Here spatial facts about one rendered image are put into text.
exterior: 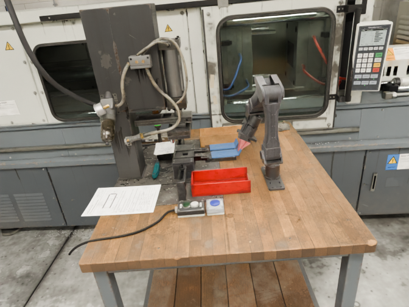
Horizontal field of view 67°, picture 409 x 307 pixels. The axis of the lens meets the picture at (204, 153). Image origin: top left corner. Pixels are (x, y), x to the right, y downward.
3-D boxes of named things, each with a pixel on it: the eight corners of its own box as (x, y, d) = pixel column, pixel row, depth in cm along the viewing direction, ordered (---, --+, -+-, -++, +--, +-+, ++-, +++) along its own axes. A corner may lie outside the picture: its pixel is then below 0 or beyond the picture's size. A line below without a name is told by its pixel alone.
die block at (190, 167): (195, 177, 145) (193, 163, 142) (174, 179, 146) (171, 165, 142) (195, 158, 163) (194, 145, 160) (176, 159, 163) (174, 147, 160)
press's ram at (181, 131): (193, 144, 137) (185, 77, 124) (135, 148, 138) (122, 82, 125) (194, 128, 153) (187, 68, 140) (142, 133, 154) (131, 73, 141)
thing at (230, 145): (238, 148, 165) (238, 142, 164) (210, 150, 165) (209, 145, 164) (237, 142, 171) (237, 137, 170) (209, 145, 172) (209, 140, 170)
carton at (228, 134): (244, 145, 174) (244, 132, 170) (200, 148, 175) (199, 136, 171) (241, 136, 185) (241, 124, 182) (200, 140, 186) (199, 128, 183)
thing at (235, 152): (241, 155, 157) (241, 150, 156) (212, 158, 157) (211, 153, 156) (239, 149, 164) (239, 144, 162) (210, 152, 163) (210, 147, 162)
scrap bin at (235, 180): (251, 192, 130) (251, 180, 128) (192, 197, 131) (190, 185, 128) (247, 178, 141) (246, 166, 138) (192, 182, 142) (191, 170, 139)
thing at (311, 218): (346, 396, 138) (379, 242, 99) (129, 409, 141) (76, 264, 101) (285, 230, 239) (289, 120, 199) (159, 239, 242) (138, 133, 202)
